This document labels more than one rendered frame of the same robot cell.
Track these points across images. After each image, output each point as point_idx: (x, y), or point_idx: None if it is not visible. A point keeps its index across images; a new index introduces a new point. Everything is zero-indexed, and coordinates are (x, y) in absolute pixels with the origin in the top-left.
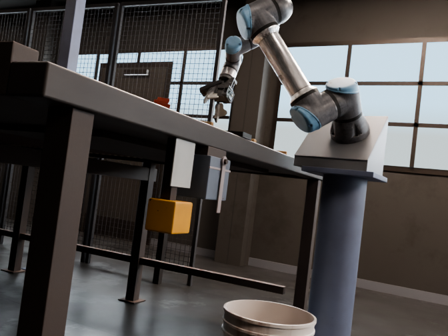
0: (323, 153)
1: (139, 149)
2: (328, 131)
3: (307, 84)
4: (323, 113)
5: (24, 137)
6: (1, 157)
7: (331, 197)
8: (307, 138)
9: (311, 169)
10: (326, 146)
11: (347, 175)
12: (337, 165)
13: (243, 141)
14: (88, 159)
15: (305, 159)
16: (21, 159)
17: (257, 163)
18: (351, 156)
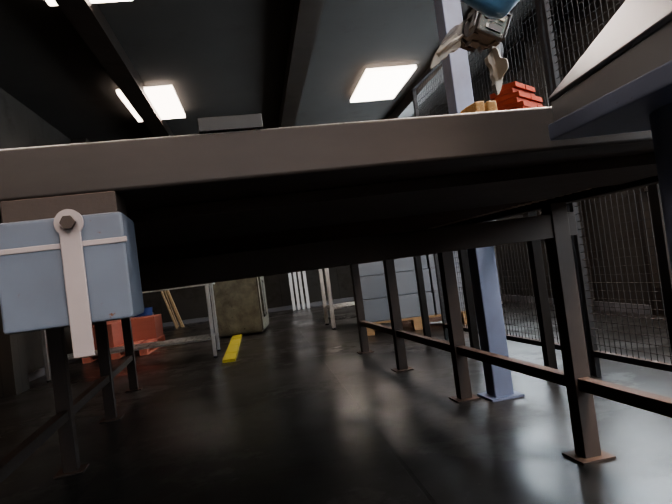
0: (605, 50)
1: (232, 219)
2: None
3: None
4: None
5: (312, 228)
6: (221, 272)
7: (667, 197)
8: (606, 26)
9: (565, 124)
10: (627, 21)
11: (652, 93)
12: (632, 74)
13: (216, 140)
14: (389, 236)
15: (569, 99)
16: (257, 267)
17: (428, 167)
18: (665, 10)
